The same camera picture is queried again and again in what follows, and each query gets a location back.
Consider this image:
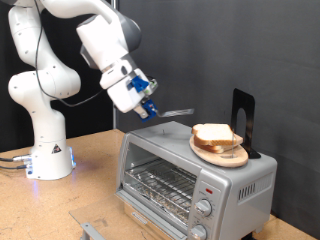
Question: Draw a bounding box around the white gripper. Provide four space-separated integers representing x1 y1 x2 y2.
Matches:
107 78 152 120

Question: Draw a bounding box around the metal spatula with blue block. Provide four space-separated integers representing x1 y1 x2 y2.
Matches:
140 98 196 123

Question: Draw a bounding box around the grey tray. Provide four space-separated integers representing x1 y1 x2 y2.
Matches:
68 190 189 240

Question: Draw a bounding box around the silver oven knob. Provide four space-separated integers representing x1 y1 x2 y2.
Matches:
189 224 209 240
194 199 214 218

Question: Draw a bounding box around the silver toaster oven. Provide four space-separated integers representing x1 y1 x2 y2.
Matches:
114 120 278 240

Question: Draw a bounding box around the vertical metal pole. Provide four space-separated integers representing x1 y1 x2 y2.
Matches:
111 0 120 130

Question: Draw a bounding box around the round wooden board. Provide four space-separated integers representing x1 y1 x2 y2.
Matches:
189 133 250 169

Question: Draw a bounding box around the thin metal pin stand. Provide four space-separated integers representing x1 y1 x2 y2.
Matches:
221 127 238 160

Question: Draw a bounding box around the aluminium foil tray liner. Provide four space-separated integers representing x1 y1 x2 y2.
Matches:
128 181 189 225

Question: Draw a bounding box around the black metal bookend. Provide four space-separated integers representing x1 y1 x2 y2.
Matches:
230 87 262 160

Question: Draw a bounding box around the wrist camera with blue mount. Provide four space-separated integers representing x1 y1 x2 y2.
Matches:
129 75 160 97

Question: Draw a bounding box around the wire oven rack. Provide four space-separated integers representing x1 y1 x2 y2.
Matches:
124 158 198 216

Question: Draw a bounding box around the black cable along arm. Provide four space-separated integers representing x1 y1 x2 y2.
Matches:
32 0 105 109

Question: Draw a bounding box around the base cable with silver connector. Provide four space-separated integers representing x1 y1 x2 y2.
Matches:
0 154 33 164

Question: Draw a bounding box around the black base cable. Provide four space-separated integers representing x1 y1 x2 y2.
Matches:
0 164 30 171

